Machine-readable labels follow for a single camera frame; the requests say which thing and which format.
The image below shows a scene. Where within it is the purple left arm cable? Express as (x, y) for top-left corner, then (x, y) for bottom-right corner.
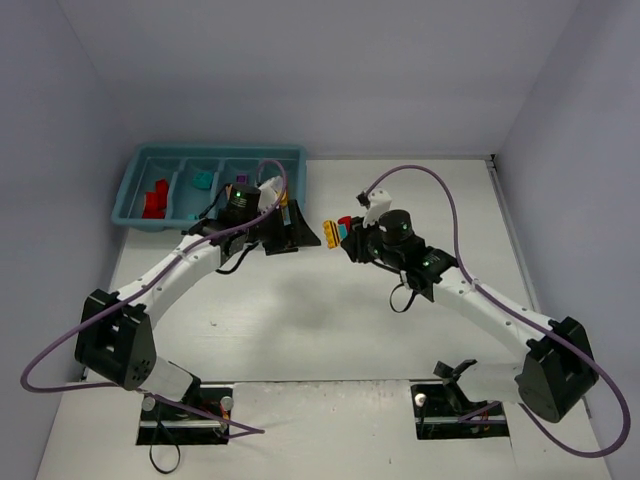
(20, 159), (289, 441)

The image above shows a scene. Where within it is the red long lego brick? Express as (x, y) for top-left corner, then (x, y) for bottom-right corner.
(338, 216), (352, 228)

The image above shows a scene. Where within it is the red round flower lego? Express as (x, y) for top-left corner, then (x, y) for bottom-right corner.
(141, 191), (167, 219)

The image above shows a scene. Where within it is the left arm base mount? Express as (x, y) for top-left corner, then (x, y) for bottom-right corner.
(136, 384), (233, 446)

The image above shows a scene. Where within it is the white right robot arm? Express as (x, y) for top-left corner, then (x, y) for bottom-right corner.
(340, 210), (599, 423)

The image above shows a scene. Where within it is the red small lego brick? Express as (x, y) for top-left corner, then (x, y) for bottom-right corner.
(155, 179), (169, 195)

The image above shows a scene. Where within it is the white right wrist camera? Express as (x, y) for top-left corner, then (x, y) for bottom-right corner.
(357, 188), (392, 228)

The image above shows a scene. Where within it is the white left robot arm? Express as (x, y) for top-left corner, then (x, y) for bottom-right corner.
(74, 183), (321, 406)

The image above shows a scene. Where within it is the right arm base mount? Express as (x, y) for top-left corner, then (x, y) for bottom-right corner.
(410, 360), (510, 441)

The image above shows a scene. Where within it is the yellow striped lego brick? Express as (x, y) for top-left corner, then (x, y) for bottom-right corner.
(322, 220), (341, 249)

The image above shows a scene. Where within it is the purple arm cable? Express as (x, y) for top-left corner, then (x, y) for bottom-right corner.
(364, 164), (632, 459)
(20, 159), (289, 441)

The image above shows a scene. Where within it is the teal round lego piece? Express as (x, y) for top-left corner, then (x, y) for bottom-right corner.
(192, 171), (213, 190)

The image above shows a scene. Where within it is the teal plastic divided tray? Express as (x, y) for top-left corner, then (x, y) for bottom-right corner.
(111, 143), (307, 232)

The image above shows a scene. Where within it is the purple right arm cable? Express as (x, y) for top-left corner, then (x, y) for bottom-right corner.
(364, 164), (632, 459)

